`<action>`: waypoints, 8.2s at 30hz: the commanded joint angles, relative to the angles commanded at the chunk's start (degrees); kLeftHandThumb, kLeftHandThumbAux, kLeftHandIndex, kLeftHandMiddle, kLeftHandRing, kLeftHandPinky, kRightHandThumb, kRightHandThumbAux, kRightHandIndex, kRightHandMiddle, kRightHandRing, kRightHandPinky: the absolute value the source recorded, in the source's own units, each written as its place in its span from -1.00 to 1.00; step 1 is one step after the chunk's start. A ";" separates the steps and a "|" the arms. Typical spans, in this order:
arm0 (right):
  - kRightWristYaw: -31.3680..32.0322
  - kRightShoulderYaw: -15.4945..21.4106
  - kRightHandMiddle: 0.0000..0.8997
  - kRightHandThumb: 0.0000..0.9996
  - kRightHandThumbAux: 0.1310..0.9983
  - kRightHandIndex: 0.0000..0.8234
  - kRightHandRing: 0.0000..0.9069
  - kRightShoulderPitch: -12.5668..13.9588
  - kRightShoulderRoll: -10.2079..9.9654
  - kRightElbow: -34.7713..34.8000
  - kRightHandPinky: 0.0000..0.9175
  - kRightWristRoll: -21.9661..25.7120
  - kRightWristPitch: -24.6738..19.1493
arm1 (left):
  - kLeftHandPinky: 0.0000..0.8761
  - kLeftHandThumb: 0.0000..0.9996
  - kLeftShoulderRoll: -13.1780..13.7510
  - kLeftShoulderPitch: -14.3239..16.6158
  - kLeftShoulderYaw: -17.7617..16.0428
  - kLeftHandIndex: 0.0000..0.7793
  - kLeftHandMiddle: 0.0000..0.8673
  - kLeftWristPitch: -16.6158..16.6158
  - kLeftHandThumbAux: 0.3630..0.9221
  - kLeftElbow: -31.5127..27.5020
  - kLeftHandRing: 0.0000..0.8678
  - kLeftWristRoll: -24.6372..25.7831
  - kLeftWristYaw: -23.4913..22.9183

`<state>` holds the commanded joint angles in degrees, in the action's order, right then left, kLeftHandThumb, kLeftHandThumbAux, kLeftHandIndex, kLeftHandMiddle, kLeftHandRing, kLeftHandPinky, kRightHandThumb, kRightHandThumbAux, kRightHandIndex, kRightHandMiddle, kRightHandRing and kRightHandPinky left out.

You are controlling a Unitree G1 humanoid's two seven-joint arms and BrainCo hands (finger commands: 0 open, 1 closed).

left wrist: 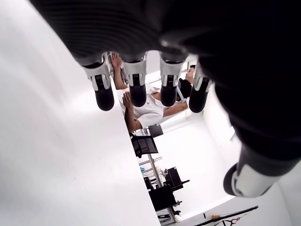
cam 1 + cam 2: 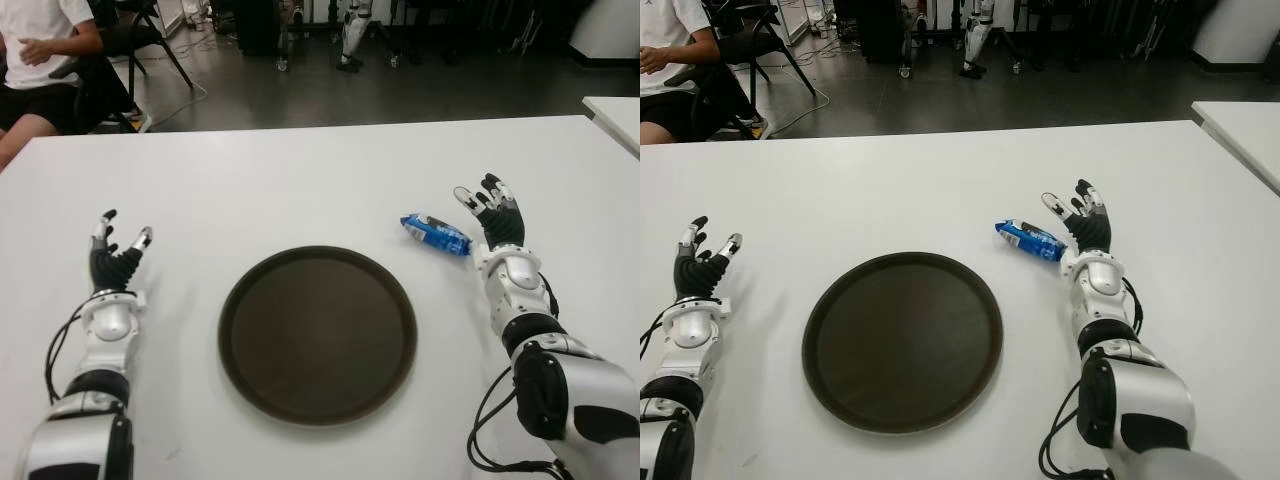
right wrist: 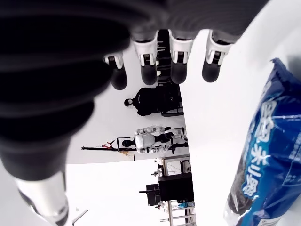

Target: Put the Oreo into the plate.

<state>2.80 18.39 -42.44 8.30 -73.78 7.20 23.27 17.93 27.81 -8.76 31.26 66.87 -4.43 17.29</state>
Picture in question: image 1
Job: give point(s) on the black box case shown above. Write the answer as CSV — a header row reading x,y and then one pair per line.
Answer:
x,y
162,197

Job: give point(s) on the black equipment on stand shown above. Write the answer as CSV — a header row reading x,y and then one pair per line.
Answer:
x,y
175,176

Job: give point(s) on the black tripod bar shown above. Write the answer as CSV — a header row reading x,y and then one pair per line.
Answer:
x,y
254,207

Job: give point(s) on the aluminium frame rack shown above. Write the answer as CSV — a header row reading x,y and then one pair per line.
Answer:
x,y
152,166

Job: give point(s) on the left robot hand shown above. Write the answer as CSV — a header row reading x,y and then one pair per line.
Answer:
x,y
188,28

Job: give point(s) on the person in white shirt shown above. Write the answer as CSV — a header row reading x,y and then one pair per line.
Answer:
x,y
148,110

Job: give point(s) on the black mesh office chair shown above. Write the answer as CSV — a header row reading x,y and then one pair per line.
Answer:
x,y
143,144

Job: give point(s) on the person in black shirt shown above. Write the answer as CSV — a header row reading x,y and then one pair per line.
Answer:
x,y
185,90

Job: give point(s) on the black flat panel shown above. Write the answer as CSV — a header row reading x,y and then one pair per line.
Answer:
x,y
155,130

